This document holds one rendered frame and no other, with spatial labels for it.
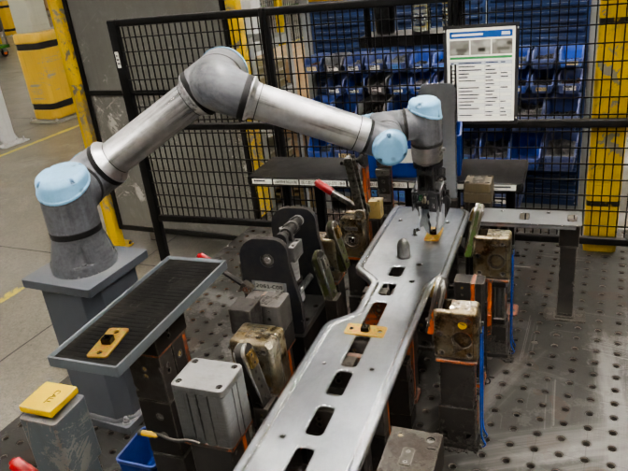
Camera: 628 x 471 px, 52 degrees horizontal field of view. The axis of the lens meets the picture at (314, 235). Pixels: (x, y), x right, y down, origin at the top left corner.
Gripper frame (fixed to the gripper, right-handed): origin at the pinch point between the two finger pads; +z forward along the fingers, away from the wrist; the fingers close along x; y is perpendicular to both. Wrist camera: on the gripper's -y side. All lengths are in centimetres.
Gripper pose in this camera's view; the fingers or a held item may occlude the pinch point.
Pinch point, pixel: (433, 227)
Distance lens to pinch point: 169.9
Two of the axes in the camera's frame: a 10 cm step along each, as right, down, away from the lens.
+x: 9.3, 0.6, -3.6
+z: 1.4, 8.6, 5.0
